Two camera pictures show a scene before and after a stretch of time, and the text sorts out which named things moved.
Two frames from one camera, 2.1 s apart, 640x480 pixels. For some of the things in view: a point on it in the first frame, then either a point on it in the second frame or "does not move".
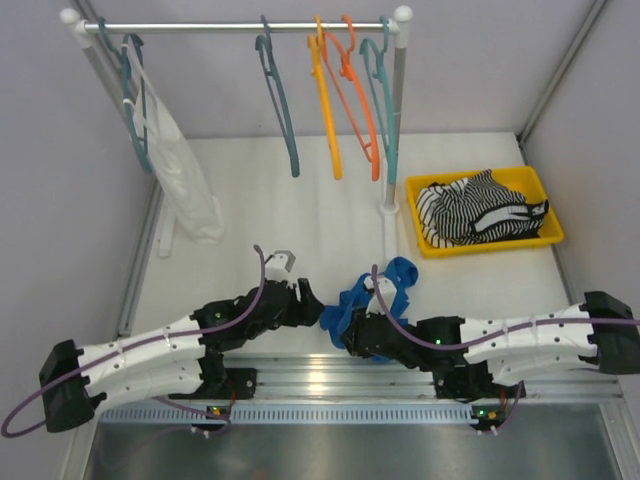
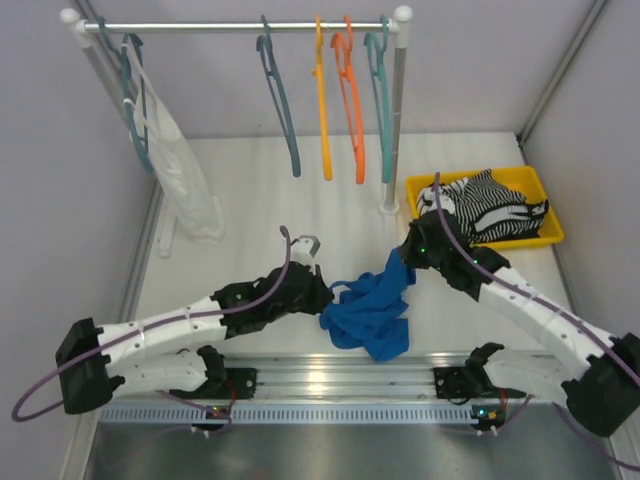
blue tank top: [353, 303] does not move
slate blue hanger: [264, 45] does not move
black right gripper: [351, 336] to [408, 249]
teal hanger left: [134, 92] does not move
